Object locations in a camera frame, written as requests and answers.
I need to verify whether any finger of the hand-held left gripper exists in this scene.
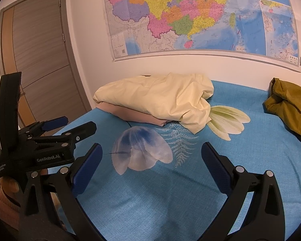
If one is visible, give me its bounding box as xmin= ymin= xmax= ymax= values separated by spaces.
xmin=19 ymin=116 xmax=69 ymax=137
xmin=27 ymin=121 xmax=98 ymax=151

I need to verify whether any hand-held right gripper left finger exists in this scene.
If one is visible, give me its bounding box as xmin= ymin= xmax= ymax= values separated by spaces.
xmin=18 ymin=143 xmax=104 ymax=241

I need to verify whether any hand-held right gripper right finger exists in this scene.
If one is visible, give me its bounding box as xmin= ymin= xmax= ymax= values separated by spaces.
xmin=201 ymin=142 xmax=287 ymax=241

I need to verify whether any cream shirt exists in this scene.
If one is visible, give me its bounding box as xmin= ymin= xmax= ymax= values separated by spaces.
xmin=93 ymin=73 xmax=215 ymax=134

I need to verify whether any person's left hand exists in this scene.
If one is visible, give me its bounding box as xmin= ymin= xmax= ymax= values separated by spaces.
xmin=0 ymin=176 xmax=21 ymax=195

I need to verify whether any pink garment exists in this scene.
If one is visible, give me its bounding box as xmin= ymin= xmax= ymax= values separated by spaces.
xmin=96 ymin=102 xmax=171 ymax=127

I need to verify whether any blue flower print bed sheet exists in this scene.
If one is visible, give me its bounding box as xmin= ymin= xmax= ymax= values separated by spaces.
xmin=48 ymin=79 xmax=301 ymax=241

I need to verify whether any grey wooden door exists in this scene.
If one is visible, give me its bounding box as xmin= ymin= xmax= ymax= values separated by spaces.
xmin=0 ymin=0 xmax=92 ymax=131

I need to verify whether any olive garment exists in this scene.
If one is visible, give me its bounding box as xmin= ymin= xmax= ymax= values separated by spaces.
xmin=263 ymin=77 xmax=301 ymax=141

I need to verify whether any colourful wall map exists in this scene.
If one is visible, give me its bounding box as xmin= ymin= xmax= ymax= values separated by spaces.
xmin=102 ymin=0 xmax=301 ymax=75

